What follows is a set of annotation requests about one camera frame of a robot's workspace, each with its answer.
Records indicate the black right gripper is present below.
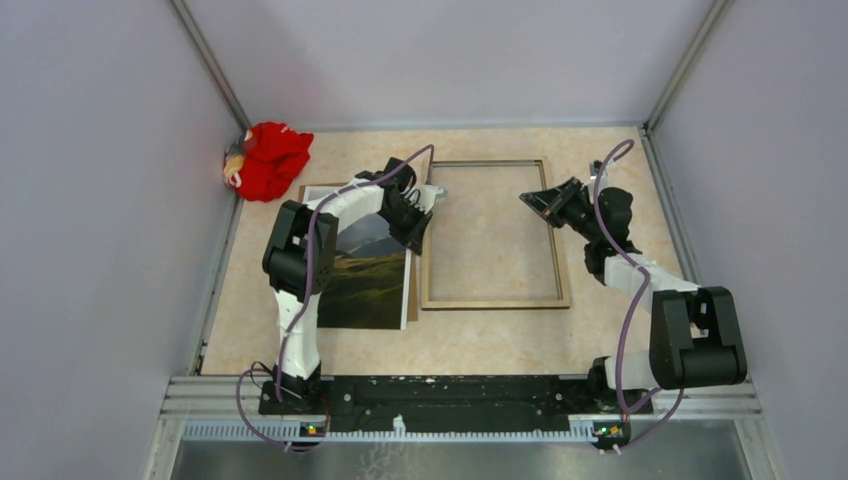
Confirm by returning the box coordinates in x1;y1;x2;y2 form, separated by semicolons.
519;177;601;243

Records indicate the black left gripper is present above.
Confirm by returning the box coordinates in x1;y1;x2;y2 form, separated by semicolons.
379;200;433;255

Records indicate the wooden picture frame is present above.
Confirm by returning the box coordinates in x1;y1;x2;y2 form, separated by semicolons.
420;158;572;311

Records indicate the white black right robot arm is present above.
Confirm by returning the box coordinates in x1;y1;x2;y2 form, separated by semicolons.
519;178;748;412

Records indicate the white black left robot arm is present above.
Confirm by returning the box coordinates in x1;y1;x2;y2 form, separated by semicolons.
262;158;447;414

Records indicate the mountain landscape photo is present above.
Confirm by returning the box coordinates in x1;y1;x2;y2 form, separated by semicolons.
305;185;413;331

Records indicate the brown cardboard backing board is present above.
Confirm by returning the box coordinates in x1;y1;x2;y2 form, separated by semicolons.
299;182;421;331

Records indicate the red crumpled cloth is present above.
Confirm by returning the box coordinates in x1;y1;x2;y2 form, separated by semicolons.
222;122;315;202

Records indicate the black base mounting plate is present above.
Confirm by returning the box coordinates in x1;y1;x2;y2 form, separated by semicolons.
258;375;621;415

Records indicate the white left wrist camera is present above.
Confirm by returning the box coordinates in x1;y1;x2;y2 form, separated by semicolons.
416;184;447;212

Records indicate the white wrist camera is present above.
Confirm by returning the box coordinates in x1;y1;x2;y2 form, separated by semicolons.
589;160;610;191
416;184;447;212

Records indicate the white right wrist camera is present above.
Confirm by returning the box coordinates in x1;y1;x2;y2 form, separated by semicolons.
589;160;610;191

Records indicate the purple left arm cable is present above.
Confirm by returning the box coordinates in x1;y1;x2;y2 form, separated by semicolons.
235;144;437;454

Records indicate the aluminium front rail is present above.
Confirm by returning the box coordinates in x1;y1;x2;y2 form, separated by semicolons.
144;375;786;479

